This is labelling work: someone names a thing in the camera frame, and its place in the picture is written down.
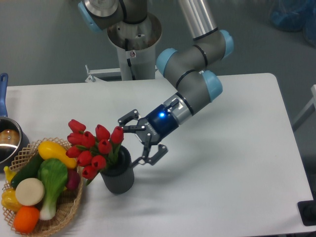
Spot yellow banana tip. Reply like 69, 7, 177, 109
3, 166, 16, 183

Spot orange fruit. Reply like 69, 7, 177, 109
13, 206, 40, 234

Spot yellow squash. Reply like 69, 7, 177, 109
38, 141, 77, 169

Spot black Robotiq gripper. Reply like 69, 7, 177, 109
117, 104, 179, 169

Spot yellow bell pepper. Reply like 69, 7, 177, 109
1, 188, 23, 212

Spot blue plastic bag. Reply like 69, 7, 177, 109
269, 0, 316, 46

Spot black box at edge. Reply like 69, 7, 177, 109
297, 200, 316, 226

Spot green bok choy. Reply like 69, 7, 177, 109
38, 158, 68, 221

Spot woven wicker basket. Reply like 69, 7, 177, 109
0, 138, 83, 237

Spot dark green cucumber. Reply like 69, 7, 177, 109
10, 153, 44, 189

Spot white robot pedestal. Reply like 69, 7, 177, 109
86, 13, 162, 82

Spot red tulip bouquet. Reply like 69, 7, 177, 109
66, 119, 124, 185

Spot beige round disc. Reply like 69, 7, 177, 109
15, 178, 45, 206

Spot purple red radish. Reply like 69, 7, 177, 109
65, 169, 80, 191

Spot blue handled steel saucepan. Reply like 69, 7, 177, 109
0, 73, 29, 173

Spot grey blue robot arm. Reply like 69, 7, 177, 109
78, 0, 234, 167

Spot dark grey ribbed vase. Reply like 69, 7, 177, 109
100, 146, 134, 195

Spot white furniture leg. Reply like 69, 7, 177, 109
292, 84, 316, 132

